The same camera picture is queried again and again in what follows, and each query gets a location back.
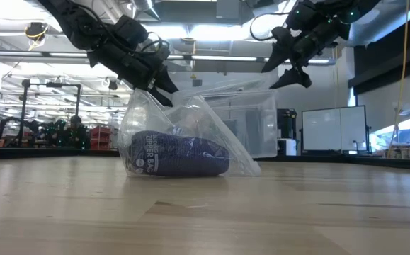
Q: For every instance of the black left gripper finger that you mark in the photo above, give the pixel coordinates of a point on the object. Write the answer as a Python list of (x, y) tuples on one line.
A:
[(165, 82), (160, 97)]

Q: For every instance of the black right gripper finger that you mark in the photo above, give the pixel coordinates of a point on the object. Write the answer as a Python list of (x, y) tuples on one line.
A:
[(296, 77), (279, 49)]

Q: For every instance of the clear plastic zipper bag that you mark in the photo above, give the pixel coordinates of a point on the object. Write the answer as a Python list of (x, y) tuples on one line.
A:
[(197, 117)]

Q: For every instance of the purple elastic bandage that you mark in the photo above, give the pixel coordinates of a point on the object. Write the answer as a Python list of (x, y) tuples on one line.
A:
[(180, 156)]

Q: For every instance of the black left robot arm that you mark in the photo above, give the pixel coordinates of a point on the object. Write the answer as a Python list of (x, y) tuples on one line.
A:
[(73, 21)]

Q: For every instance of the black hanging spotlight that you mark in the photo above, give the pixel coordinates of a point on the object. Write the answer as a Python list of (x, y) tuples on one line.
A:
[(113, 85)]

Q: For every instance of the black machine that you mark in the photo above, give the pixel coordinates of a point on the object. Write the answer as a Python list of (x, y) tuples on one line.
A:
[(286, 124)]

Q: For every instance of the long LED light bar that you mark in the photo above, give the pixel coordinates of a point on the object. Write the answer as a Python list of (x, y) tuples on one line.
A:
[(226, 57)]

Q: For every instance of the clear plastic storage bin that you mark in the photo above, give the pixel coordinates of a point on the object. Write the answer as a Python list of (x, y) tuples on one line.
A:
[(254, 120)]

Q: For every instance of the white container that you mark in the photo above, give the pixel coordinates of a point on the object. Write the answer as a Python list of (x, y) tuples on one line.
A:
[(287, 147)]

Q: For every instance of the red shelf unit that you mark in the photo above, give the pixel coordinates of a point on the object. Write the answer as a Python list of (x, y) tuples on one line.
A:
[(100, 138)]

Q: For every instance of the person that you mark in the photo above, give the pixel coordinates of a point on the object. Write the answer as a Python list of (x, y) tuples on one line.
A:
[(77, 134)]

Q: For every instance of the black pipe stand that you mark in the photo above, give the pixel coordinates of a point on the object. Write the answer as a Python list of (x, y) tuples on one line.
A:
[(23, 113)]

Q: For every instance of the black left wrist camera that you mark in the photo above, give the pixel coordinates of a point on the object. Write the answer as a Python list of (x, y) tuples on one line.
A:
[(131, 32)]

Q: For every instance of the white whiteboard black frame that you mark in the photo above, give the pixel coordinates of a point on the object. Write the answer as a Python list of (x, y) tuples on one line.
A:
[(332, 129)]

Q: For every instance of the black table frame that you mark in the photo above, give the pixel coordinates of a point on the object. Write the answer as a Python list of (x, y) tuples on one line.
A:
[(49, 153)]

